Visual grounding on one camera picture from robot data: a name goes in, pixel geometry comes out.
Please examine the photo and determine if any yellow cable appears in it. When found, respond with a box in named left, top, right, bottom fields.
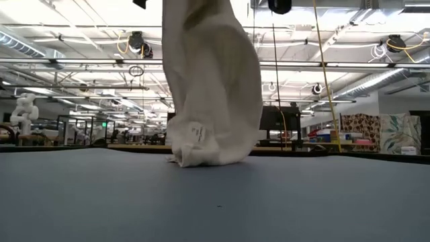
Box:
left=312, top=0, right=343, bottom=153

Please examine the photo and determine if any brown floral fabric panel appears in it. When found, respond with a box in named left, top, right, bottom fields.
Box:
left=339, top=113, right=382, bottom=153

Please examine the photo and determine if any black frame cage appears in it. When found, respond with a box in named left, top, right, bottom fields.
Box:
left=56, top=114, right=117, bottom=146

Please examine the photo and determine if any green leaf fabric panel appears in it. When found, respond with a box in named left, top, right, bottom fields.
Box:
left=380, top=113, right=422, bottom=155

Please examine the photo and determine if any black cabinet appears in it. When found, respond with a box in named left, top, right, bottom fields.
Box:
left=408, top=110, right=430, bottom=156

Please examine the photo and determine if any white checked towel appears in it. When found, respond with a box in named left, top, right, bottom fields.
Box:
left=161, top=0, right=263, bottom=168

